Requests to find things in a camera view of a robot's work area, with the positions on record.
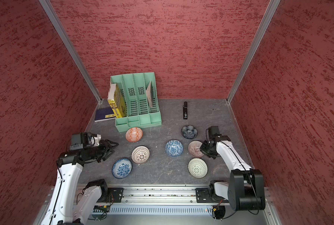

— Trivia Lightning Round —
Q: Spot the dark blue book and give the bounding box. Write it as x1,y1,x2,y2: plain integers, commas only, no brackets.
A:
94,107,116,122

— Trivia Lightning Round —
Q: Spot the thin book in organizer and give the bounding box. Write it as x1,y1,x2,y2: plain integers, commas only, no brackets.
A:
146,82,153,108

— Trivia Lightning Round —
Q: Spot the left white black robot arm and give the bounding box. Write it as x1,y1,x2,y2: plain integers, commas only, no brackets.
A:
41,139,119,225

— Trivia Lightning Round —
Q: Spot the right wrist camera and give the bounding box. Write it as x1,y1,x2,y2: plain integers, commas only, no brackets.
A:
206,126,221,141

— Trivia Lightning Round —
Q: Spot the white brown lattice bowl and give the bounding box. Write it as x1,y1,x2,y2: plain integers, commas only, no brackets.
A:
131,146,150,164

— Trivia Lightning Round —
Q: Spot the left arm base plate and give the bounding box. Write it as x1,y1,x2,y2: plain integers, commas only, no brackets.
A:
97,187,124,204

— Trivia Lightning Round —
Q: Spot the green plastic file organizer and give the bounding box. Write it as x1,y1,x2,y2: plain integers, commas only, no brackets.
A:
110,72,162,132

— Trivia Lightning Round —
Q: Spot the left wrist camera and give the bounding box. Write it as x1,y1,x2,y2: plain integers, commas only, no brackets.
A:
70,132,101,151

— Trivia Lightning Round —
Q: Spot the white green lattice bowl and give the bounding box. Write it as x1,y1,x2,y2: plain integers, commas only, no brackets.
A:
188,158,208,179

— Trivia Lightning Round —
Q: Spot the aluminium mounting rail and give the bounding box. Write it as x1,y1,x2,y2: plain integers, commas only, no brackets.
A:
47,184,274,206

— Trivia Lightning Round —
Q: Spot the orange patterned bowl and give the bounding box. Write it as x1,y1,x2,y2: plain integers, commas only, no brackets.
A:
125,127,143,143

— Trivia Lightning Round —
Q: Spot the yellow book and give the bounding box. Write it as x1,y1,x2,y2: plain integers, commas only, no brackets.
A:
107,83,127,119

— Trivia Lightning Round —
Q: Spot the blue swirl pattern bowl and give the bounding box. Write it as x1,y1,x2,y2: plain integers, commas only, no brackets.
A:
165,140,183,157

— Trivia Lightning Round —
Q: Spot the blue floral rimmed bowl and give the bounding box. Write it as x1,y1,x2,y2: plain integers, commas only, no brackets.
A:
112,158,133,179

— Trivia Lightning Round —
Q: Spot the pink brown striped bowl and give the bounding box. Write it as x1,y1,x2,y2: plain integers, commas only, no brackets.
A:
188,141,204,158

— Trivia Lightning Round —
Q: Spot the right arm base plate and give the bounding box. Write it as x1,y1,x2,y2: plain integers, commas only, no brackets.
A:
195,187,213,203

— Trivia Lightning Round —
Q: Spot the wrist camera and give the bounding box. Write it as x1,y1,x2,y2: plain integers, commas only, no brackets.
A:
206,126,221,141
70,132,101,151

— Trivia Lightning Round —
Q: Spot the dark flower shaped bowl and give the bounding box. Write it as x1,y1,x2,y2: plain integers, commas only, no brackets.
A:
181,125,198,139

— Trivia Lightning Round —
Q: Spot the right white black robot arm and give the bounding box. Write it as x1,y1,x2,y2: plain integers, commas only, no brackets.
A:
201,134,265,211

